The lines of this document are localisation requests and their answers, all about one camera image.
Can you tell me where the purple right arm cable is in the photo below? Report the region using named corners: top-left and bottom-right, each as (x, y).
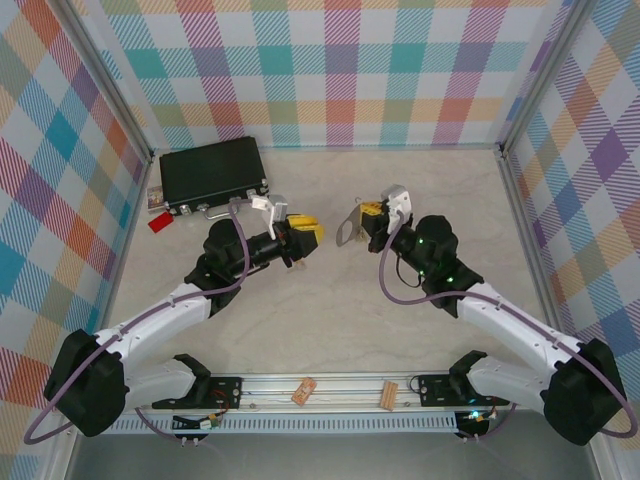
top-left (379, 207), bottom-right (630, 444)

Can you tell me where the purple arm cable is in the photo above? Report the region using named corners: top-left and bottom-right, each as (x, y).
top-left (379, 207), bottom-right (630, 444)
top-left (24, 197), bottom-right (274, 446)

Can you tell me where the aluminium left corner post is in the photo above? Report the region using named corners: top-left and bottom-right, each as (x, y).
top-left (63, 0), bottom-right (154, 162)

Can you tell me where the thin black cable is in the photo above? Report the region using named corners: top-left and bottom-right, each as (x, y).
top-left (393, 257), bottom-right (424, 289)

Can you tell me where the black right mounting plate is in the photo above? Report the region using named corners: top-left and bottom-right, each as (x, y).
top-left (417, 374), bottom-right (496, 407)

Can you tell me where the silver metal front panel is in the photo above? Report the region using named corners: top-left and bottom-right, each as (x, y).
top-left (64, 432), bottom-right (601, 480)

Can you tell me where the black hard case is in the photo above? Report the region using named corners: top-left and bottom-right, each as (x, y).
top-left (158, 135), bottom-right (271, 222)

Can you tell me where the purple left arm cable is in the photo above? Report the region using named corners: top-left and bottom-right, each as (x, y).
top-left (24, 197), bottom-right (274, 446)

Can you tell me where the black mounting plate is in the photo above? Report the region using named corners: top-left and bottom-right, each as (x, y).
top-left (207, 374), bottom-right (244, 409)
top-left (417, 374), bottom-right (496, 407)

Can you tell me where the aluminium corner post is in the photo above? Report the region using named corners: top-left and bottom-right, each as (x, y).
top-left (63, 0), bottom-right (154, 162)
top-left (498, 0), bottom-right (587, 157)

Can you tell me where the white slotted cable duct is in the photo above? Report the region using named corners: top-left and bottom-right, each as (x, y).
top-left (107, 412), bottom-right (459, 434)

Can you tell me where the silver perforated metal plate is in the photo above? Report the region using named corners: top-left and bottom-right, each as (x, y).
top-left (335, 206), bottom-right (365, 248)

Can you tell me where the aluminium side beam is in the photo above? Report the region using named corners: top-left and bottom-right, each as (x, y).
top-left (498, 147), bottom-right (569, 331)

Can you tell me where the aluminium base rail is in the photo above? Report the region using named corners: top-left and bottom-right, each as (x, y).
top-left (134, 372), bottom-right (511, 414)

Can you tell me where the orange printed small card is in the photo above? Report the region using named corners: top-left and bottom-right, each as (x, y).
top-left (291, 377), bottom-right (317, 406)

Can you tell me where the aluminium right corner post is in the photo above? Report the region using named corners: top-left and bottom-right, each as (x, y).
top-left (498, 0), bottom-right (587, 157)

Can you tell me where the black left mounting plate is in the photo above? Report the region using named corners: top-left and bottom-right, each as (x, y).
top-left (207, 374), bottom-right (244, 409)

